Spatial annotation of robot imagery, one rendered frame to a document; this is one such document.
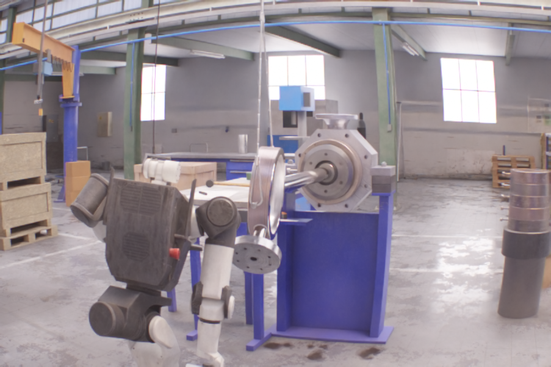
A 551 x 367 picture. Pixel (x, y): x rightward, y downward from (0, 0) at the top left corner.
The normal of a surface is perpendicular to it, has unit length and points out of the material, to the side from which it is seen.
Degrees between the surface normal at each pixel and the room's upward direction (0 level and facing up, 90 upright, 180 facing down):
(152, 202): 72
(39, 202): 90
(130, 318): 90
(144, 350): 28
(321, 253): 90
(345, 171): 90
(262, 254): 130
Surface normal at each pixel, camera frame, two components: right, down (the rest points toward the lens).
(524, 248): -0.51, 0.07
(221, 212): -0.04, -0.22
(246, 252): -0.19, 0.71
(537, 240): -0.15, 0.08
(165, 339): 0.90, 0.03
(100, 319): -0.42, -0.25
